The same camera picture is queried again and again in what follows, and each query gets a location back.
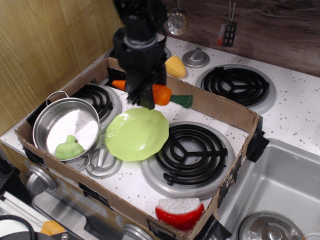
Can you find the silver oven knob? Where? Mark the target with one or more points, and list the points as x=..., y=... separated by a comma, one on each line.
x=133, y=232
x=39, y=181

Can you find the left silver oven knob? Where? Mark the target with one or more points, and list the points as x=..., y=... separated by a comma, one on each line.
x=39, y=181

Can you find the green toy vegetable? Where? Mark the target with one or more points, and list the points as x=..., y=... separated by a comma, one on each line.
x=69, y=149

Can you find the front left black burner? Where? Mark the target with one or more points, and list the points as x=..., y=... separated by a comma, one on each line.
x=104, y=100

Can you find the back right black burner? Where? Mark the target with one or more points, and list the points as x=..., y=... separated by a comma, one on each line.
x=244, y=85

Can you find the orange toy carrot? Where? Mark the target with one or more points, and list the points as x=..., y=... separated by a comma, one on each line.
x=162, y=95

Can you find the silver metal pot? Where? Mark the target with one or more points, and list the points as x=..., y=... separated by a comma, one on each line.
x=68, y=121

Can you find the silver metal sink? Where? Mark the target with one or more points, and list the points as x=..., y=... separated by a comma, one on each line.
x=285, y=180

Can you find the silver back stove knob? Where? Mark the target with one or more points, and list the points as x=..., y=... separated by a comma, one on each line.
x=196, y=58

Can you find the light green plastic plate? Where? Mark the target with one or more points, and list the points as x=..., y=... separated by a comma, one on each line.
x=136, y=134

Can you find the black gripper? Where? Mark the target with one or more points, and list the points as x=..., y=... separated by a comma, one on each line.
x=144, y=64

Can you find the brown cardboard fence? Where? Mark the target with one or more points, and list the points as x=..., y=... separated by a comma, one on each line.
x=204, y=103

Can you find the orange toy piece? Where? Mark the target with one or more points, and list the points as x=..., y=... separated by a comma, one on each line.
x=51, y=228

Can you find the front right black burner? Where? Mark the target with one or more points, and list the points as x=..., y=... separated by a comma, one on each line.
x=192, y=162

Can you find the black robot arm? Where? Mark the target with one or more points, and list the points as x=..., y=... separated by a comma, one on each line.
x=142, y=18

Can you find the silver front stove knob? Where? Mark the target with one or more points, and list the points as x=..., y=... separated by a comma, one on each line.
x=102, y=164

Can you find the hanging metal spatula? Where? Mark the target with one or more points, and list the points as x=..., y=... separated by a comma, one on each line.
x=228, y=28

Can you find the red bowl of rice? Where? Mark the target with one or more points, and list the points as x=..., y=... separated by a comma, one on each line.
x=180, y=213

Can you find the lower silver oven knob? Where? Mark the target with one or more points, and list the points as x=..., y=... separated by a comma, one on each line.
x=133, y=232

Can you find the silver stove knob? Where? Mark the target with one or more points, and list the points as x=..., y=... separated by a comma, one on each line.
x=196, y=58
x=102, y=164

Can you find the hanging slotted metal spoon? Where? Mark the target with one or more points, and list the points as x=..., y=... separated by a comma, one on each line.
x=177, y=20

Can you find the silver pot lid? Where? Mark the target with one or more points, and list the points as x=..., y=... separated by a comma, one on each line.
x=268, y=225

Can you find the yellow toy corn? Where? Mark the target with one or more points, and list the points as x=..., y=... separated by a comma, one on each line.
x=175, y=67

